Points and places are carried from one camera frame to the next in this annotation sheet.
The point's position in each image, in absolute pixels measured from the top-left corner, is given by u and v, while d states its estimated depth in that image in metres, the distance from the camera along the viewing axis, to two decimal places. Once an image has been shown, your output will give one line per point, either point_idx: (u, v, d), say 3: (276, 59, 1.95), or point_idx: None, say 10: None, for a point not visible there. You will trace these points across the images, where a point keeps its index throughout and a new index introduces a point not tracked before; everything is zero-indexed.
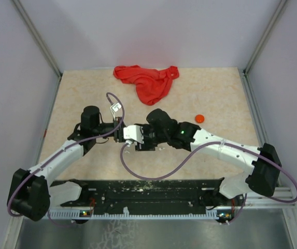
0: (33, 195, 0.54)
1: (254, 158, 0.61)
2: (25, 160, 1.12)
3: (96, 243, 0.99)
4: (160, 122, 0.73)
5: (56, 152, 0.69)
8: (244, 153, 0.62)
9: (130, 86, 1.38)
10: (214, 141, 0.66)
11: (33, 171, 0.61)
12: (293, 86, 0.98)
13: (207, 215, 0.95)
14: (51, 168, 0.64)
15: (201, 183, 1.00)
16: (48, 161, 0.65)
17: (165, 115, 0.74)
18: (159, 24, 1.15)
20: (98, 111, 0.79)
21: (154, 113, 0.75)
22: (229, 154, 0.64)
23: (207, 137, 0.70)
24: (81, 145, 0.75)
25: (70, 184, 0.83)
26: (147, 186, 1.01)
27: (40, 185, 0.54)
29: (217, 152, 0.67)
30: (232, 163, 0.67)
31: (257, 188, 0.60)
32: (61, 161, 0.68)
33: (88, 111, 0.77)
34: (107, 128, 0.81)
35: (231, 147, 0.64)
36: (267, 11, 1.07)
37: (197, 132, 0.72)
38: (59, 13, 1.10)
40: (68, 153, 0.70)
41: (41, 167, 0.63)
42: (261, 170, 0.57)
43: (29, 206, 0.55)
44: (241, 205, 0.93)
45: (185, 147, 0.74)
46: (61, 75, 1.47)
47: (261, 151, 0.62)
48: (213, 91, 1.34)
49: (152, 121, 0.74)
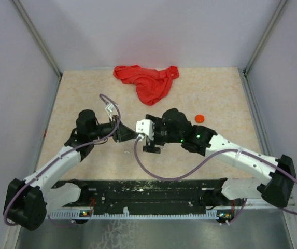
0: (29, 206, 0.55)
1: (271, 170, 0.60)
2: (25, 160, 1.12)
3: (96, 243, 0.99)
4: (178, 123, 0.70)
5: (52, 160, 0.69)
8: (262, 164, 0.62)
9: (130, 86, 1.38)
10: (232, 149, 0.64)
11: (28, 181, 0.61)
12: (293, 86, 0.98)
13: (207, 215, 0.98)
14: (47, 177, 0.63)
15: (201, 183, 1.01)
16: (44, 170, 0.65)
17: (183, 117, 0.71)
18: (159, 24, 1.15)
20: (94, 115, 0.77)
21: (170, 112, 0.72)
22: (246, 163, 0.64)
23: (223, 143, 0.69)
24: (78, 151, 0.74)
25: (68, 187, 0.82)
26: (147, 186, 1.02)
27: (35, 196, 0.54)
29: (234, 160, 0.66)
30: (246, 170, 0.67)
31: (270, 198, 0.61)
32: (57, 169, 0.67)
33: (84, 116, 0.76)
34: (104, 129, 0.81)
35: (249, 156, 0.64)
36: (267, 11, 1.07)
37: (213, 137, 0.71)
38: (59, 13, 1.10)
40: (64, 160, 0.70)
41: (37, 177, 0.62)
42: (279, 183, 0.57)
43: (25, 216, 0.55)
44: (241, 205, 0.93)
45: (200, 151, 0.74)
46: (62, 75, 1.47)
47: (279, 162, 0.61)
48: (213, 91, 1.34)
49: (168, 121, 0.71)
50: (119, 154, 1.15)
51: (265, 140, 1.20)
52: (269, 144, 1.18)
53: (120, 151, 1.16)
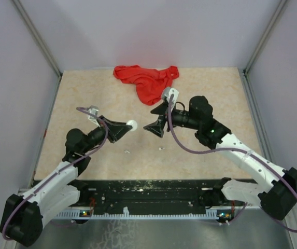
0: (26, 221, 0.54)
1: (274, 178, 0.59)
2: (25, 160, 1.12)
3: (96, 243, 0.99)
4: (202, 114, 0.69)
5: (50, 175, 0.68)
8: (267, 171, 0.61)
9: (130, 86, 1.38)
10: (241, 149, 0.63)
11: (26, 197, 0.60)
12: (293, 86, 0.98)
13: (207, 215, 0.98)
14: (44, 193, 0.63)
15: (201, 183, 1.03)
16: (42, 185, 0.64)
17: (209, 110, 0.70)
18: (159, 24, 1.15)
20: (81, 134, 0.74)
21: (198, 100, 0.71)
22: (252, 167, 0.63)
23: (235, 143, 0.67)
24: (75, 167, 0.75)
25: (67, 191, 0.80)
26: (147, 186, 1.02)
27: (32, 211, 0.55)
29: (241, 161, 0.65)
30: (251, 175, 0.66)
31: (269, 207, 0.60)
32: (55, 185, 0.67)
33: (71, 138, 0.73)
34: (96, 134, 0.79)
35: (256, 161, 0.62)
36: (267, 12, 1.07)
37: (226, 135, 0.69)
38: (59, 13, 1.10)
40: (62, 176, 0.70)
41: (34, 192, 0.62)
42: (278, 191, 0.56)
43: (22, 231, 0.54)
44: (242, 205, 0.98)
45: (211, 146, 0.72)
46: (61, 75, 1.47)
47: (285, 174, 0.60)
48: (213, 91, 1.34)
49: (195, 110, 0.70)
50: (119, 154, 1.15)
51: (265, 140, 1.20)
52: (269, 144, 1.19)
53: (120, 151, 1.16)
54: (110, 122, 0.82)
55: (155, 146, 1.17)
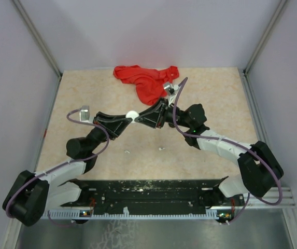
0: (33, 197, 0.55)
1: (242, 151, 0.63)
2: (25, 160, 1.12)
3: (96, 243, 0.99)
4: (197, 123, 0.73)
5: (61, 163, 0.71)
8: (236, 147, 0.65)
9: (130, 86, 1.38)
10: (212, 137, 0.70)
11: (38, 175, 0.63)
12: (293, 85, 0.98)
13: (207, 215, 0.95)
14: (55, 176, 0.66)
15: (201, 183, 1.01)
16: (54, 169, 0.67)
17: (203, 120, 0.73)
18: (159, 24, 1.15)
20: (80, 144, 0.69)
21: (197, 112, 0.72)
22: (224, 149, 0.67)
23: (211, 134, 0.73)
24: (84, 162, 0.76)
25: (69, 187, 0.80)
26: (147, 186, 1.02)
27: (42, 189, 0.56)
29: (215, 146, 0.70)
30: (230, 158, 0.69)
31: (251, 185, 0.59)
32: (65, 171, 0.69)
33: (72, 150, 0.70)
34: (95, 133, 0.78)
35: (226, 142, 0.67)
36: (267, 11, 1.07)
37: (205, 132, 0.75)
38: (59, 13, 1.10)
40: (72, 166, 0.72)
41: (46, 173, 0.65)
42: (245, 161, 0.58)
43: (26, 208, 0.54)
44: (242, 205, 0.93)
45: (195, 145, 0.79)
46: (61, 75, 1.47)
47: (252, 146, 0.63)
48: (213, 91, 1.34)
49: (192, 119, 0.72)
50: (119, 154, 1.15)
51: (265, 140, 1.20)
52: (269, 144, 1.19)
53: (120, 151, 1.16)
54: (105, 119, 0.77)
55: (155, 146, 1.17)
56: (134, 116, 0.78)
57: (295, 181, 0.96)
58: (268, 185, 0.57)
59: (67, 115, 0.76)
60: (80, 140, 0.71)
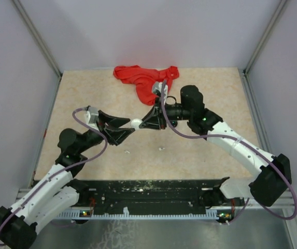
0: (14, 235, 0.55)
1: (263, 164, 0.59)
2: (25, 160, 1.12)
3: (96, 243, 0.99)
4: (193, 102, 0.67)
5: (40, 182, 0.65)
8: (256, 156, 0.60)
9: (130, 86, 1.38)
10: (231, 136, 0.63)
11: (14, 210, 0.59)
12: (293, 85, 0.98)
13: (207, 215, 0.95)
14: (33, 204, 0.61)
15: (201, 183, 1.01)
16: (31, 196, 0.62)
17: (200, 98, 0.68)
18: (159, 24, 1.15)
20: (74, 134, 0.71)
21: (191, 90, 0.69)
22: (241, 154, 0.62)
23: (225, 130, 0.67)
24: (69, 171, 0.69)
25: (65, 194, 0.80)
26: (147, 186, 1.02)
27: (19, 227, 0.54)
29: (231, 148, 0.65)
30: (240, 162, 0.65)
31: (258, 194, 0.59)
32: (45, 192, 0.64)
33: (65, 138, 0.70)
34: (93, 134, 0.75)
35: (246, 148, 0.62)
36: (267, 11, 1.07)
37: (218, 123, 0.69)
38: (59, 13, 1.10)
40: (53, 183, 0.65)
41: (23, 205, 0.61)
42: (266, 176, 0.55)
43: (13, 243, 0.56)
44: (242, 205, 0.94)
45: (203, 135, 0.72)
46: (61, 75, 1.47)
47: (274, 159, 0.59)
48: (213, 91, 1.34)
49: (185, 97, 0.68)
50: (120, 154, 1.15)
51: (265, 140, 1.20)
52: (269, 144, 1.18)
53: (120, 151, 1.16)
54: (111, 128, 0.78)
55: (155, 146, 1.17)
56: (137, 124, 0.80)
57: (296, 180, 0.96)
58: (276, 197, 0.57)
59: (73, 113, 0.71)
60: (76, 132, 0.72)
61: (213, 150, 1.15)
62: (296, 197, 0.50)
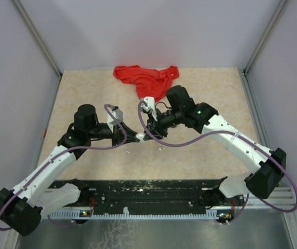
0: (17, 217, 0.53)
1: (262, 159, 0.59)
2: (25, 160, 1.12)
3: (96, 243, 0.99)
4: (177, 96, 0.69)
5: (43, 164, 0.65)
8: (255, 152, 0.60)
9: (130, 86, 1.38)
10: (228, 131, 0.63)
11: (16, 192, 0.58)
12: (293, 85, 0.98)
13: (207, 215, 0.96)
14: (36, 186, 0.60)
15: (201, 183, 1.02)
16: (34, 178, 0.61)
17: (183, 91, 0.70)
18: (159, 24, 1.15)
20: (94, 112, 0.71)
21: (177, 88, 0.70)
22: (238, 148, 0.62)
23: (222, 124, 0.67)
24: (72, 153, 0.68)
25: (67, 189, 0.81)
26: (147, 186, 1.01)
27: (22, 209, 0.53)
29: (228, 143, 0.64)
30: (237, 156, 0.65)
31: (254, 187, 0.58)
32: (48, 174, 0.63)
33: (83, 111, 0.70)
34: (103, 130, 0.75)
35: (244, 142, 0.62)
36: (267, 11, 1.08)
37: (213, 116, 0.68)
38: (59, 13, 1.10)
40: (55, 164, 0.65)
41: (25, 187, 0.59)
42: (266, 171, 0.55)
43: (17, 225, 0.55)
44: (241, 205, 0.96)
45: (196, 128, 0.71)
46: (61, 75, 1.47)
47: (272, 153, 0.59)
48: (213, 91, 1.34)
49: (170, 95, 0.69)
50: (120, 154, 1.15)
51: (265, 140, 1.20)
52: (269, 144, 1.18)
53: (120, 150, 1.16)
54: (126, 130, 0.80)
55: (155, 146, 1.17)
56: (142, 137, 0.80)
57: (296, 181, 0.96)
58: (271, 190, 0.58)
59: (105, 105, 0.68)
60: (96, 112, 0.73)
61: (213, 150, 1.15)
62: (295, 185, 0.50)
